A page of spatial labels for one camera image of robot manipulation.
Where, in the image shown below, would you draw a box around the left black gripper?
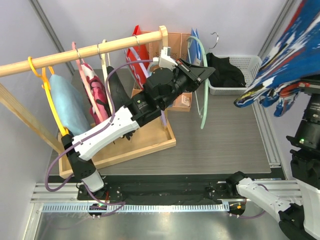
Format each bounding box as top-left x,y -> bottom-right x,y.
159,58 -> 213,109

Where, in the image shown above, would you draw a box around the black trousers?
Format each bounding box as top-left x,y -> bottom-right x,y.
206,53 -> 246,88

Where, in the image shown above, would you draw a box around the blue patterned garment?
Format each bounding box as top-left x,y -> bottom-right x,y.
234,0 -> 320,117

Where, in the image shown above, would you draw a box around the mint green hanger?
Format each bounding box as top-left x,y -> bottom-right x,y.
186,35 -> 210,130

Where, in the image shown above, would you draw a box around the lilac plastic hanger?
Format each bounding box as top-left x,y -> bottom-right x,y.
126,47 -> 167,127

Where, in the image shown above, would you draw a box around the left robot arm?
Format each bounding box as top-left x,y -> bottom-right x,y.
61,59 -> 216,200

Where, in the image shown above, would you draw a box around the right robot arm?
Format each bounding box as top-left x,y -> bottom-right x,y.
225,78 -> 320,240

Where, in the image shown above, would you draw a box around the yellow hanger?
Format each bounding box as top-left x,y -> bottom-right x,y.
27,56 -> 69,136

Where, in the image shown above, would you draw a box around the blue folder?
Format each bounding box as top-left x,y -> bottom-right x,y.
186,38 -> 202,66

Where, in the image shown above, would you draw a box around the orange file organizer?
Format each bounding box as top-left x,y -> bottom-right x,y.
134,32 -> 192,112

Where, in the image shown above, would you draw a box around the white plastic basket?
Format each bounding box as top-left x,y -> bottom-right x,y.
208,55 -> 262,96

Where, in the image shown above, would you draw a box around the red folder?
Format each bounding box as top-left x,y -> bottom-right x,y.
126,24 -> 151,90

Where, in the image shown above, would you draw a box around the wooden clothes rack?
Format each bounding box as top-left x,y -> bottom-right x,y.
0,26 -> 176,169

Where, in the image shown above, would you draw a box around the black garment on rack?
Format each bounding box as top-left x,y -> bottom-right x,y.
106,65 -> 138,143

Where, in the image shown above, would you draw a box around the light blue garment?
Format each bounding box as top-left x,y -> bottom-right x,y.
49,74 -> 91,136

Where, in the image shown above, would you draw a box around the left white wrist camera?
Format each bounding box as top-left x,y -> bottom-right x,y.
152,46 -> 178,70

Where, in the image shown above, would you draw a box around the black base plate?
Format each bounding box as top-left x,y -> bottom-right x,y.
76,172 -> 268,206

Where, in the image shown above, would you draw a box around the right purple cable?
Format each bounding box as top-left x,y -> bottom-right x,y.
229,183 -> 271,220

